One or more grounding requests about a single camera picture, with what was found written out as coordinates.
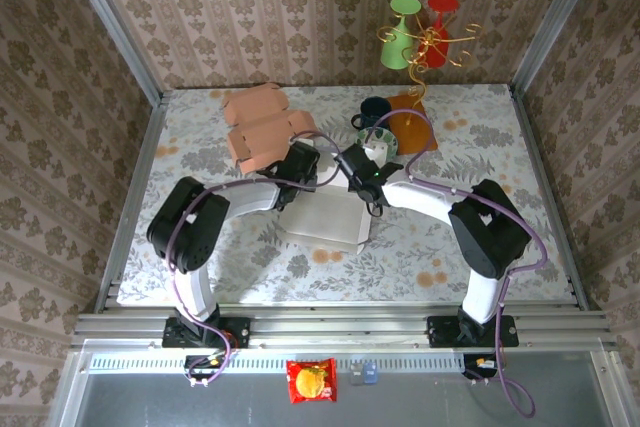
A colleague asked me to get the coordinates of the white paper box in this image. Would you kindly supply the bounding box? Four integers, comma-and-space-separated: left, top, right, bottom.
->
283, 140, 392, 256

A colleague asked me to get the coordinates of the orange paper box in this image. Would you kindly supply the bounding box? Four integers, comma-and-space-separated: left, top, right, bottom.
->
221, 81, 321, 176

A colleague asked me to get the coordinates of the green leaf pattern bowl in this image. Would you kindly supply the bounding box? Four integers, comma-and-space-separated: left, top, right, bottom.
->
355, 126, 399, 159

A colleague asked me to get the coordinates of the orange wooden board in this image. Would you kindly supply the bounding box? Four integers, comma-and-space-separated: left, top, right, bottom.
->
384, 93, 439, 156

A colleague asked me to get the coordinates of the floral table cover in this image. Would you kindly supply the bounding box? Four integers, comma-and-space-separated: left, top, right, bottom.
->
115, 84, 574, 306

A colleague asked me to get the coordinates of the dark blue mug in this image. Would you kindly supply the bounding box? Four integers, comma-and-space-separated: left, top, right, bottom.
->
349, 95, 393, 131

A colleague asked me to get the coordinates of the green goblet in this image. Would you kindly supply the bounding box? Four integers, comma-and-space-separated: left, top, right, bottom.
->
379, 0, 423, 71

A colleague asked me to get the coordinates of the perforated metal strip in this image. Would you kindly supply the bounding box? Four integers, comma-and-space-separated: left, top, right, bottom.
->
87, 352, 469, 374

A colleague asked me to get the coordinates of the red snack packet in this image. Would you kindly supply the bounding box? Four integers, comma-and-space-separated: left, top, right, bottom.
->
285, 356, 339, 405

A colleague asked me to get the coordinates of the red goblet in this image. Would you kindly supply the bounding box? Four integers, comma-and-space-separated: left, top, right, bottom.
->
418, 0, 461, 70

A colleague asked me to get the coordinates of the grey metal shelf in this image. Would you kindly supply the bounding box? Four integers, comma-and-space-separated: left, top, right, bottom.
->
49, 339, 626, 427

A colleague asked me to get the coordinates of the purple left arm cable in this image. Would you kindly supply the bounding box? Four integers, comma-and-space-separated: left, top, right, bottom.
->
167, 130, 346, 387

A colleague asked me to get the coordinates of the aluminium front rail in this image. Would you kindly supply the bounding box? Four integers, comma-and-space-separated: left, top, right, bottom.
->
72, 304, 617, 349

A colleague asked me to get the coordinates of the aluminium side rail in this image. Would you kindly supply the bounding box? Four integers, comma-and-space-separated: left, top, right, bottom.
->
93, 91, 169, 313
508, 86, 590, 311

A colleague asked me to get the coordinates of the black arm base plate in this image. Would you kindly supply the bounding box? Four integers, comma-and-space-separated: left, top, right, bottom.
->
427, 314, 520, 348
162, 315, 252, 349

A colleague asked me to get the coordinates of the gold wire stand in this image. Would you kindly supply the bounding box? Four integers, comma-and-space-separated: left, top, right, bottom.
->
377, 21, 484, 128

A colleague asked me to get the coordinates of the black cable connector block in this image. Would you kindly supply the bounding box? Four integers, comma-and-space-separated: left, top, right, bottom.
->
183, 354, 227, 389
462, 353, 500, 384

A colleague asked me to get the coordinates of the aluminium frame post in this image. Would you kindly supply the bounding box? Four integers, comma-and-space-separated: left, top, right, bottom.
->
509, 0, 612, 96
57, 0, 166, 106

